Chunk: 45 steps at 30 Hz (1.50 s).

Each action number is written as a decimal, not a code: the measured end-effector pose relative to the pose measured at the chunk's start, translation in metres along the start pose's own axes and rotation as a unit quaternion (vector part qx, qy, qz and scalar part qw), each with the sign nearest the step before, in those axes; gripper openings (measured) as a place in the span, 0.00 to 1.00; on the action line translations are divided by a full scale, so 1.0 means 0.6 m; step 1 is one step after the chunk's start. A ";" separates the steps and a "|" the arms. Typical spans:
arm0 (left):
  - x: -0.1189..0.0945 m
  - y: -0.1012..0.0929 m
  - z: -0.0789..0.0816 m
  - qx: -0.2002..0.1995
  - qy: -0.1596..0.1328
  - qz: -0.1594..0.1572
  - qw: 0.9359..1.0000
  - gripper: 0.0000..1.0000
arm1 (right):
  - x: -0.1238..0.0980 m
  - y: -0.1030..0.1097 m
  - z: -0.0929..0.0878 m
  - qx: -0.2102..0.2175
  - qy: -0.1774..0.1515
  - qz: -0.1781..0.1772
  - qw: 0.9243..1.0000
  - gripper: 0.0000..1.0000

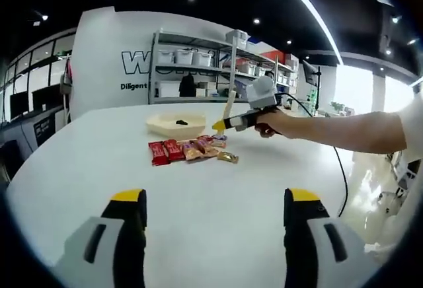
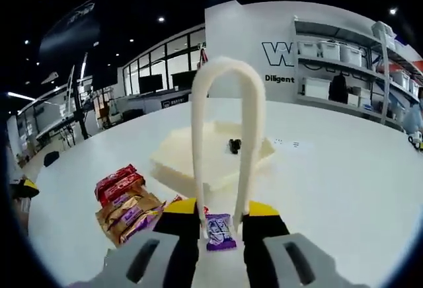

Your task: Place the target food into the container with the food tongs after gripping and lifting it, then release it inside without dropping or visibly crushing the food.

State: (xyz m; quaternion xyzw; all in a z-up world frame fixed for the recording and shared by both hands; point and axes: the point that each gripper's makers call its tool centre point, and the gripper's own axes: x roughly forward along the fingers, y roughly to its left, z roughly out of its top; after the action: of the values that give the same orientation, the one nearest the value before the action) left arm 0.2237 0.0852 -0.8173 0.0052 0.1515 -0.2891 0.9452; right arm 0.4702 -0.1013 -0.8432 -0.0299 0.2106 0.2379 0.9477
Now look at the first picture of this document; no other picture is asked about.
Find cream hexagonal food container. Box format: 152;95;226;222
146;111;208;137

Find black monitor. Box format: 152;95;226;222
9;90;29;120
32;84;64;113

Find group of white storage bins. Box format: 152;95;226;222
157;29;298;84

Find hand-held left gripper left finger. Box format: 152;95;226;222
54;188;148;288

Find person's right hand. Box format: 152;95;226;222
254;109;298;139

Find white box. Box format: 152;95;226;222
158;81;181;99

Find grey metal shelving rack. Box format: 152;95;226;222
148;28;300;104

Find white food tongs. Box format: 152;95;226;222
216;90;237;137

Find black bag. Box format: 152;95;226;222
178;73;197;98

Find grey hanging bag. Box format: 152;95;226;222
60;58;73;94

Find person's white shirt torso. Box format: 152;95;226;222
363;98;423;266

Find long ceiling strip light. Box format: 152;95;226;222
270;0;344;67

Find green plants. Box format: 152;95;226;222
330;100;357;116

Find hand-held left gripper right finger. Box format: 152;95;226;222
283;187;377;288

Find brown snack food packet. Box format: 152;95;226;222
180;142;203;162
194;137;219;157

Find gold snack food packet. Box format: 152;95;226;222
216;151;240;164

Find black office chair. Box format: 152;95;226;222
0;139;24;183

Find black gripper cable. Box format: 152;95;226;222
280;92;350;217

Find long display counter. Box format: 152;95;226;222
32;104;69;147

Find white lettered partition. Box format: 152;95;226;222
69;10;232;122

